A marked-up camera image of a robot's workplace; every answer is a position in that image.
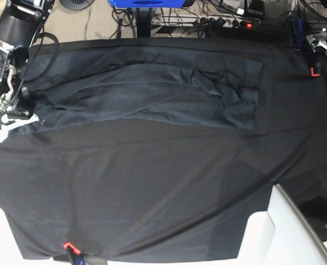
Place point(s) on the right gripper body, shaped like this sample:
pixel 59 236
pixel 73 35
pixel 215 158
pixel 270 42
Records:
pixel 19 105

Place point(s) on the dark grey T-shirt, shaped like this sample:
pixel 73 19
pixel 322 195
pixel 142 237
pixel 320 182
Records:
pixel 170 85

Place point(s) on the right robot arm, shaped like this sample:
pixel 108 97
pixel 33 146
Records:
pixel 21 24

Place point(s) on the red black clamp right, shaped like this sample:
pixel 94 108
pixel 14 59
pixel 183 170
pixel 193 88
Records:
pixel 315 69

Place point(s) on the white chair left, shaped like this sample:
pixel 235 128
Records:
pixel 9 251

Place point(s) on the white chair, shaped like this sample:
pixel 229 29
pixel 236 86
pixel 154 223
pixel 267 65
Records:
pixel 9 251
pixel 280 235

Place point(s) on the grey round floor base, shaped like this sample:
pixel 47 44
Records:
pixel 76 5

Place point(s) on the white power strip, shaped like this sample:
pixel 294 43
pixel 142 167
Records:
pixel 190 20

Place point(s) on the black table cloth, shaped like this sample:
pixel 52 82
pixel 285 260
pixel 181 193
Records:
pixel 136 190

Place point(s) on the red blue clamp bottom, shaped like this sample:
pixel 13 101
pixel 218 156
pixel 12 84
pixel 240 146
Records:
pixel 75 256

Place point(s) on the blue plastic box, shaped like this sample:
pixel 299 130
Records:
pixel 149 3

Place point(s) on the black table leg stand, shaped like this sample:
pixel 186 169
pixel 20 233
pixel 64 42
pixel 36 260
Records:
pixel 143 17

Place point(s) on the white chair right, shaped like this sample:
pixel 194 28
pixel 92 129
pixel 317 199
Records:
pixel 280 235

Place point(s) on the blue clamp handle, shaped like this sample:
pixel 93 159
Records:
pixel 297 34

